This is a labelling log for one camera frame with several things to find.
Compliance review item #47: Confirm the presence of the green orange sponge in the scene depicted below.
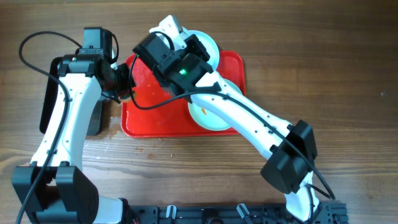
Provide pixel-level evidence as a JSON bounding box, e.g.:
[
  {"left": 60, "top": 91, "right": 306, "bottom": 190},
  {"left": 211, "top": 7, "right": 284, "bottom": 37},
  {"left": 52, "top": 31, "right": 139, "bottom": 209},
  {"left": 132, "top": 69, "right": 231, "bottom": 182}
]
[{"left": 118, "top": 91, "right": 136, "bottom": 103}]

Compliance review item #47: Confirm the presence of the red plastic tray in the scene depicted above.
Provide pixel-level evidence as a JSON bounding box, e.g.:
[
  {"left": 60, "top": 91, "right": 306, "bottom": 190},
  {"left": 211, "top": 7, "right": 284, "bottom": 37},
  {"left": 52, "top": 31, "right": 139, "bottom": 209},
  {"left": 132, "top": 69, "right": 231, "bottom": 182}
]
[{"left": 121, "top": 50, "right": 246, "bottom": 138}]

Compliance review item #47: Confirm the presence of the left black cable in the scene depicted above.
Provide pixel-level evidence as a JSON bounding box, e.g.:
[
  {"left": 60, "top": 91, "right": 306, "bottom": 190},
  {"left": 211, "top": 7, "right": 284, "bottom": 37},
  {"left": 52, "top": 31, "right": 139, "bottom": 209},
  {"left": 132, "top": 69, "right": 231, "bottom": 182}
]
[{"left": 15, "top": 30, "right": 83, "bottom": 224}]

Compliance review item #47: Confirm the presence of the light blue plate right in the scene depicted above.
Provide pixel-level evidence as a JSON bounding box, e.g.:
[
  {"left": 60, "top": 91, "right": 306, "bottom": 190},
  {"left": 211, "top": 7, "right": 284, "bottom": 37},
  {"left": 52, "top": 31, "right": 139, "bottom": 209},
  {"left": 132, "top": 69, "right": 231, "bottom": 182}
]
[{"left": 187, "top": 77, "right": 244, "bottom": 131}]

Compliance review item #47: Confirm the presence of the black cable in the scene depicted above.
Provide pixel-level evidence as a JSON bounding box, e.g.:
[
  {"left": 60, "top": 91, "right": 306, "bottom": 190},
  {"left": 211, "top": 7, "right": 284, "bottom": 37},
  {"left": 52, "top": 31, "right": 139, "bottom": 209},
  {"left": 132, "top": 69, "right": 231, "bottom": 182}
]
[
  {"left": 127, "top": 54, "right": 336, "bottom": 200},
  {"left": 15, "top": 30, "right": 83, "bottom": 224}
]

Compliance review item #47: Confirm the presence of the black rectangular tray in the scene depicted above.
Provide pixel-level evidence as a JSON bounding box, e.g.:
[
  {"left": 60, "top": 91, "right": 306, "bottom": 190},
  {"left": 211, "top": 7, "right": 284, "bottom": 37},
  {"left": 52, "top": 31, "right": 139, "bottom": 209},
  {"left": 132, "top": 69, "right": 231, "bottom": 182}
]
[{"left": 39, "top": 57, "right": 104, "bottom": 136}]

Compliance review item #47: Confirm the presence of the right black cable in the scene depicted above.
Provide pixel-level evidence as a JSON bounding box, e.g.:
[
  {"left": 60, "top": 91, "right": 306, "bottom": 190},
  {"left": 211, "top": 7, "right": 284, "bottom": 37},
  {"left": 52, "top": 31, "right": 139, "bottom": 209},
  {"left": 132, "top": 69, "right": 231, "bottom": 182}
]
[{"left": 127, "top": 54, "right": 336, "bottom": 200}]

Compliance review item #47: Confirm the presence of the light blue plate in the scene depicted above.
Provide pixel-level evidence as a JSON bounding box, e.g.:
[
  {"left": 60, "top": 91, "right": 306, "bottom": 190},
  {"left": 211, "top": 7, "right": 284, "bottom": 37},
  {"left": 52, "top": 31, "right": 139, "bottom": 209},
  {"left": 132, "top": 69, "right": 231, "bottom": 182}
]
[
  {"left": 183, "top": 27, "right": 220, "bottom": 70},
  {"left": 187, "top": 77, "right": 244, "bottom": 131}
]

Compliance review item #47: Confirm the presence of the light blue plate top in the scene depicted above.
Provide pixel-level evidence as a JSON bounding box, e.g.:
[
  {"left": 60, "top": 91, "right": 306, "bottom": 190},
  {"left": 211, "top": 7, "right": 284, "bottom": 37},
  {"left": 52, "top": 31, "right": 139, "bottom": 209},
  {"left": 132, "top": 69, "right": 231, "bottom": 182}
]
[{"left": 183, "top": 27, "right": 220, "bottom": 70}]

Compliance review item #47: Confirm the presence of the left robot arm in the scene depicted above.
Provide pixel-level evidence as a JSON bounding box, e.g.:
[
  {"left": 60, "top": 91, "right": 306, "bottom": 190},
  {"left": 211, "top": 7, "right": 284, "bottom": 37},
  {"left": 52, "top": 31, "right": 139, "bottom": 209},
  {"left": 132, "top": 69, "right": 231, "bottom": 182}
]
[{"left": 12, "top": 27, "right": 134, "bottom": 223}]

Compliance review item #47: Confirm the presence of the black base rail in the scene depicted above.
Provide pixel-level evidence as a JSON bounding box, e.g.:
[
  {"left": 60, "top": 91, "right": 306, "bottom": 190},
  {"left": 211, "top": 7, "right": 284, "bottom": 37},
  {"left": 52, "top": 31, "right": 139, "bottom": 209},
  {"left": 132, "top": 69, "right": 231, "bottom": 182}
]
[{"left": 131, "top": 202, "right": 349, "bottom": 224}]

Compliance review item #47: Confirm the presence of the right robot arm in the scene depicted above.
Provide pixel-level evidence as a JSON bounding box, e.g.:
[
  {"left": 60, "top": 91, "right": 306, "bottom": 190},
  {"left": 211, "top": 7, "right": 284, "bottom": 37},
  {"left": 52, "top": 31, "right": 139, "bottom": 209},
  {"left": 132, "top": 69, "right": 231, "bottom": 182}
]
[{"left": 133, "top": 31, "right": 319, "bottom": 222}]

